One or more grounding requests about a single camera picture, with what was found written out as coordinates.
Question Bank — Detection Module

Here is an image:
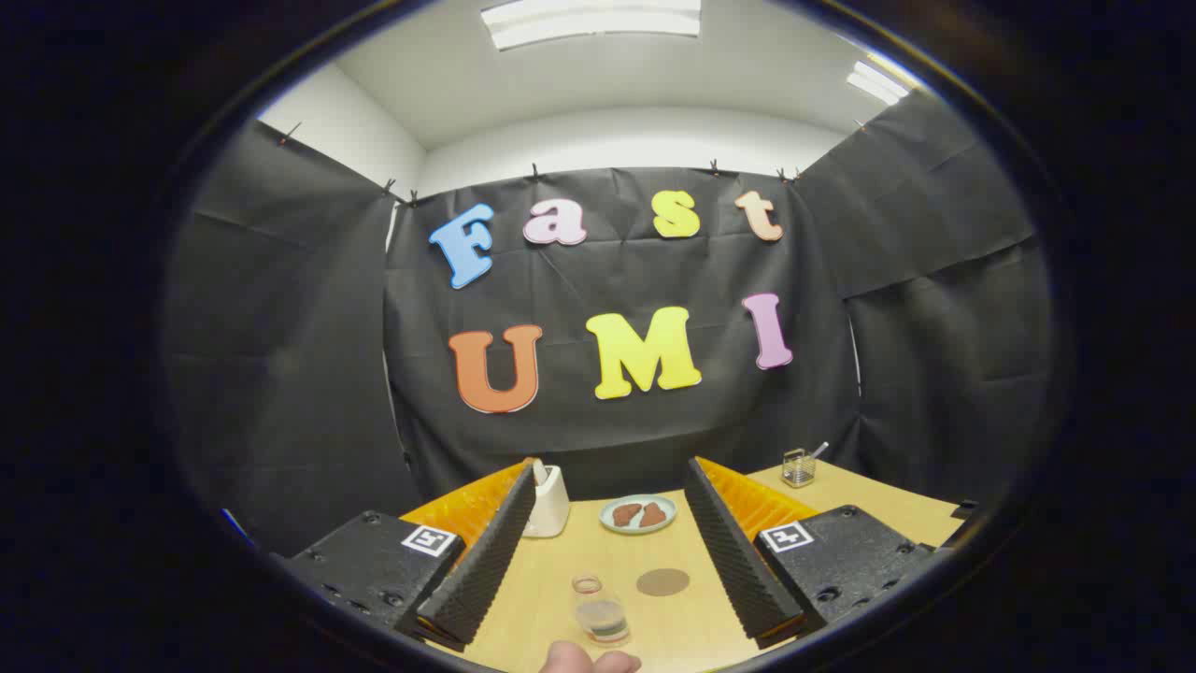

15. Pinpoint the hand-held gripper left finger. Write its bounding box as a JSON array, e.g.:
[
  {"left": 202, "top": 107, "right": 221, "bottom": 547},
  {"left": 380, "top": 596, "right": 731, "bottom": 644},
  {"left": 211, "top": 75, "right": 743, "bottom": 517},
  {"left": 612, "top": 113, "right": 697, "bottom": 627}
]
[{"left": 280, "top": 458, "right": 541, "bottom": 652}]

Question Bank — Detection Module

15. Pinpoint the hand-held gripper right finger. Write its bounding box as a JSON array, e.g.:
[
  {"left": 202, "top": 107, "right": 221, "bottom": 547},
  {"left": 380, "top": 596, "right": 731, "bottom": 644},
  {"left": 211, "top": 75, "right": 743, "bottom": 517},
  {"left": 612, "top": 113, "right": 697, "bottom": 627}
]
[{"left": 684, "top": 456, "right": 935, "bottom": 651}]

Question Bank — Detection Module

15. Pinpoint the round brown coaster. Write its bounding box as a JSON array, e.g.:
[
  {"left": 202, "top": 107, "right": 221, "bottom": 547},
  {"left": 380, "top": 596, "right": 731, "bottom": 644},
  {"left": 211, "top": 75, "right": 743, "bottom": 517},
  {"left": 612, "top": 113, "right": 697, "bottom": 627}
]
[{"left": 636, "top": 567, "right": 691, "bottom": 597}]

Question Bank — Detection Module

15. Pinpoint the clear juice bottle red ring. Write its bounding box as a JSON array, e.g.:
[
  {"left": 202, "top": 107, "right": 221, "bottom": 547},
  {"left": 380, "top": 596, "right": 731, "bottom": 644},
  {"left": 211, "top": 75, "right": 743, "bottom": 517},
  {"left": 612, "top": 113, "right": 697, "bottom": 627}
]
[{"left": 572, "top": 574, "right": 632, "bottom": 648}]

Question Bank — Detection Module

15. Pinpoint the wooden table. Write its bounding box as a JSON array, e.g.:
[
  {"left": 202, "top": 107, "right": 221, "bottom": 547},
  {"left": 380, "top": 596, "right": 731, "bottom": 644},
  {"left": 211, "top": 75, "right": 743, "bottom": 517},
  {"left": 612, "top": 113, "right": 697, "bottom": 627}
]
[{"left": 402, "top": 460, "right": 963, "bottom": 673}]

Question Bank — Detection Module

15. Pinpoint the white toaster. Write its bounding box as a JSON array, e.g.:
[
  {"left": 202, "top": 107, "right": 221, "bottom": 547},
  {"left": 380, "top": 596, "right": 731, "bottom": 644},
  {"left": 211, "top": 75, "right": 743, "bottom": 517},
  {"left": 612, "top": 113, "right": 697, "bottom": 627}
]
[{"left": 521, "top": 465, "right": 571, "bottom": 538}]

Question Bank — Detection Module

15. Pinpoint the pale green plate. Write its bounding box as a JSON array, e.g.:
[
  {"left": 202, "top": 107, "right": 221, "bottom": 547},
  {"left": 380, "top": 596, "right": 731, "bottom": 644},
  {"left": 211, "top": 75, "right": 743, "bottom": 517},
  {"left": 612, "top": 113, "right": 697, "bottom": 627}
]
[{"left": 599, "top": 494, "right": 677, "bottom": 535}]

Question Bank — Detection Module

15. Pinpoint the black backdrop cloth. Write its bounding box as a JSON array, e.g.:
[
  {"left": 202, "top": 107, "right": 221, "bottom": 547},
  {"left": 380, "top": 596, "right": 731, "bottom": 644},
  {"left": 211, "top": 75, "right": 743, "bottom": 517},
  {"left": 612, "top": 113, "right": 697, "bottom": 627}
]
[{"left": 164, "top": 89, "right": 1052, "bottom": 557}]

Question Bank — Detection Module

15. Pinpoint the small ceiling light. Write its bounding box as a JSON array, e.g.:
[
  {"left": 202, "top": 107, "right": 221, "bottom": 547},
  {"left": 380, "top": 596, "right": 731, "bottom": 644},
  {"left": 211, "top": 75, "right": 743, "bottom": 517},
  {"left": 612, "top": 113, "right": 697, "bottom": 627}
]
[{"left": 847, "top": 58, "right": 912, "bottom": 106}]

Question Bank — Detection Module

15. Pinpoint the long ceiling light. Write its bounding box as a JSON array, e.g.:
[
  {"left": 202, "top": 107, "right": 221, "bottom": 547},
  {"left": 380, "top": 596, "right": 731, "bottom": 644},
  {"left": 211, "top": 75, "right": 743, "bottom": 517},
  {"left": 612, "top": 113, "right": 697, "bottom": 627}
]
[{"left": 480, "top": 0, "right": 702, "bottom": 51}]

